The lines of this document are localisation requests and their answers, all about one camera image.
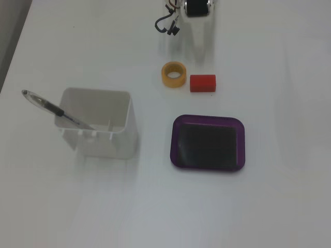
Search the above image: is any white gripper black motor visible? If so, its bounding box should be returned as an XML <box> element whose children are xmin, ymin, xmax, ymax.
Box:
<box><xmin>182</xmin><ymin>0</ymin><xmax>216</xmax><ymax>63</ymax></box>

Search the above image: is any red cube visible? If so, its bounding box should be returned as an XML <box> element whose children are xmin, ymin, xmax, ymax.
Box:
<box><xmin>189</xmin><ymin>74</ymin><xmax>217</xmax><ymax>93</ymax></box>

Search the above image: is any yellow tape roll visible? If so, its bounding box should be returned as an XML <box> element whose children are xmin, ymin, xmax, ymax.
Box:
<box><xmin>161</xmin><ymin>61</ymin><xmax>187</xmax><ymax>89</ymax></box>

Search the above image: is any purple metal tray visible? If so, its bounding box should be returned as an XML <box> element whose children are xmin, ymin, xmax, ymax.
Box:
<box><xmin>170</xmin><ymin>114</ymin><xmax>246</xmax><ymax>172</ymax></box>

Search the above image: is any white rectangular plastic container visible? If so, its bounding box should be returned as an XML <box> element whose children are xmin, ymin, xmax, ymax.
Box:
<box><xmin>53</xmin><ymin>87</ymin><xmax>138</xmax><ymax>160</ymax></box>

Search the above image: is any black clear ballpoint pen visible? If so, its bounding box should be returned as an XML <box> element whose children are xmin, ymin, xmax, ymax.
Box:
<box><xmin>21</xmin><ymin>89</ymin><xmax>97</xmax><ymax>131</ymax></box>

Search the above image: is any red white servo wire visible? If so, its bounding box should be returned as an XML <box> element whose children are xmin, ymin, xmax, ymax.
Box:
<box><xmin>163</xmin><ymin>0</ymin><xmax>182</xmax><ymax>12</ymax></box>

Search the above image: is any black cable with plug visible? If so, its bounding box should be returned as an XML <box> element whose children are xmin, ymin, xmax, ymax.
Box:
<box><xmin>154</xmin><ymin>14</ymin><xmax>180</xmax><ymax>36</ymax></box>

